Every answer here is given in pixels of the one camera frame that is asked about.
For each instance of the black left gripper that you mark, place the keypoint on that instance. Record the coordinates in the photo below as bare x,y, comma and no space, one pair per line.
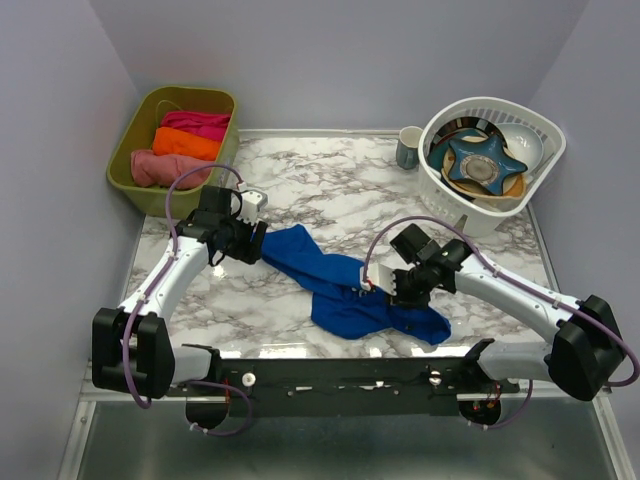
249,251

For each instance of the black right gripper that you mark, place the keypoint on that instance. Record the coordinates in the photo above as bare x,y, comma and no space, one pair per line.
416,303

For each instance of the blue t shirt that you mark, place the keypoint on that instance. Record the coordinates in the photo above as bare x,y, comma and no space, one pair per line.
339,305

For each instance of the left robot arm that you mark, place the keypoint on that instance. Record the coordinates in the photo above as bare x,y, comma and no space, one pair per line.
131,351

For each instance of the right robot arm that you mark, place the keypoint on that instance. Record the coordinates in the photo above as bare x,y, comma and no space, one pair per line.
578,347

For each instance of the white plastic dish basket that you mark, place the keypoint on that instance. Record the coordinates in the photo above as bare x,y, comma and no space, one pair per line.
484,216

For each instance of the pink rolled t shirt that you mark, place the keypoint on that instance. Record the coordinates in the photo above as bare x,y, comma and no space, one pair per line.
150,170

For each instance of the magenta rolled t shirt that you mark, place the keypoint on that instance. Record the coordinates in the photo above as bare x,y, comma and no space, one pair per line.
205,125

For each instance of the orange rolled t shirt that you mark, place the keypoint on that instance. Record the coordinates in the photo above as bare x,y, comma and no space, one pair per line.
172,141

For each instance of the teal plate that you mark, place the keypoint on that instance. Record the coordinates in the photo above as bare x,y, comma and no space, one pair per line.
435,158

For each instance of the grey white mug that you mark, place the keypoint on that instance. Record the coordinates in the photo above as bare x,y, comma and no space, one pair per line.
407,156

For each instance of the blue star shaped dish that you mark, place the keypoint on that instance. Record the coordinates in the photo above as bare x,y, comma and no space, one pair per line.
485,160

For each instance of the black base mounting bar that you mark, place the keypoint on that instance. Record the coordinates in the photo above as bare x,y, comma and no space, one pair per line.
357,387

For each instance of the white bowl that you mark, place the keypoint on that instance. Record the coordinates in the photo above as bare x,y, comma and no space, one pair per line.
524,143

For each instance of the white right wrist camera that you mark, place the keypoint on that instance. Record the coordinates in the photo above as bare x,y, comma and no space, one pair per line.
378,277

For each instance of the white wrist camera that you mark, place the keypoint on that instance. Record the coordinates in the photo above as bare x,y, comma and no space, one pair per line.
252,203
378,277

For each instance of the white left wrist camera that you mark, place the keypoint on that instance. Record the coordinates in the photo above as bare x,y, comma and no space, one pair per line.
252,203

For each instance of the aluminium rail frame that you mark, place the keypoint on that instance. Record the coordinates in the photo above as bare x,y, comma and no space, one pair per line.
555,438

